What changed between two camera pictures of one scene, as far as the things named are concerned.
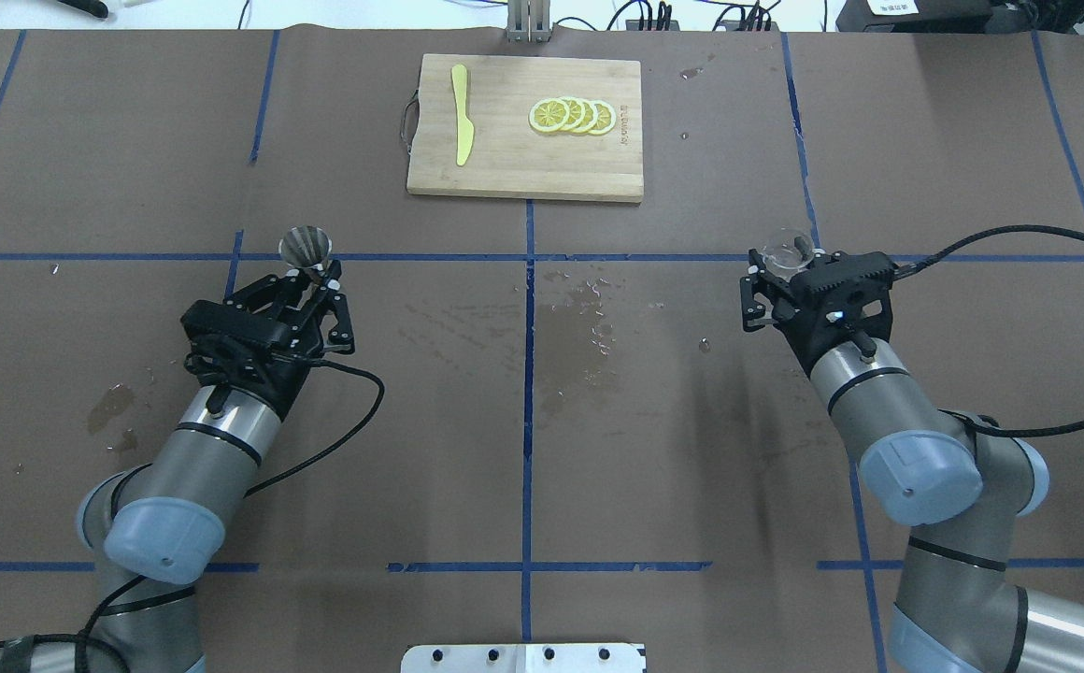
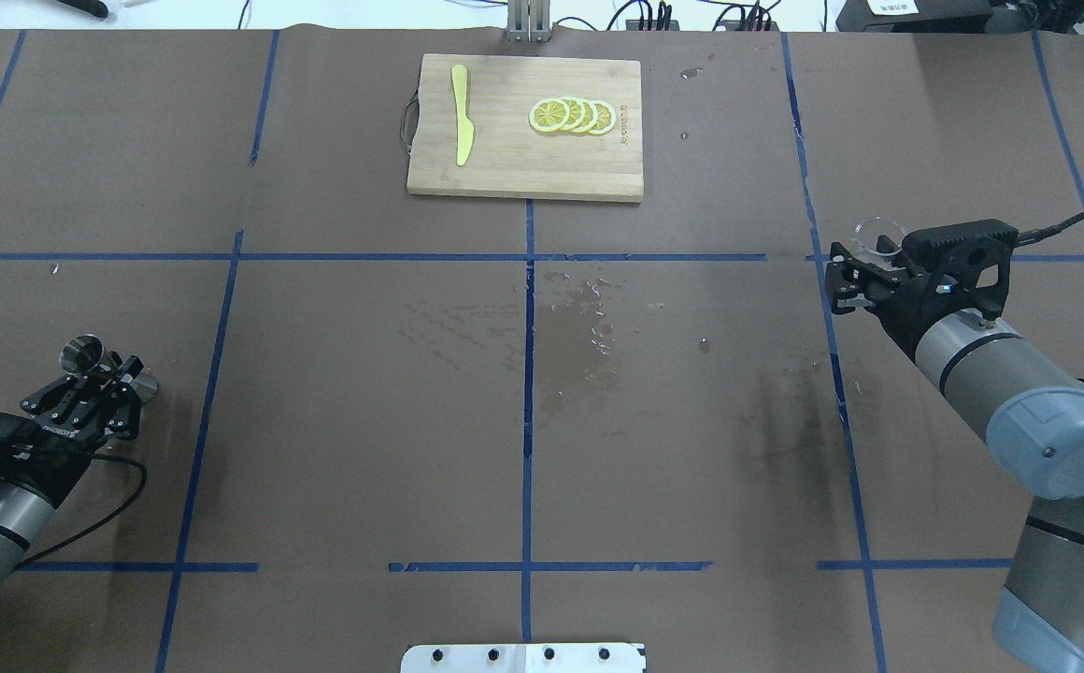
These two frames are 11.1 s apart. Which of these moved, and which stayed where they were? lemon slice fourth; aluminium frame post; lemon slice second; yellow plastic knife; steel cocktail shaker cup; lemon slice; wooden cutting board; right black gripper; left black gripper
Moved: steel cocktail shaker cup; right black gripper; left black gripper
Stayed: lemon slice fourth; yellow plastic knife; wooden cutting board; aluminium frame post; lemon slice second; lemon slice
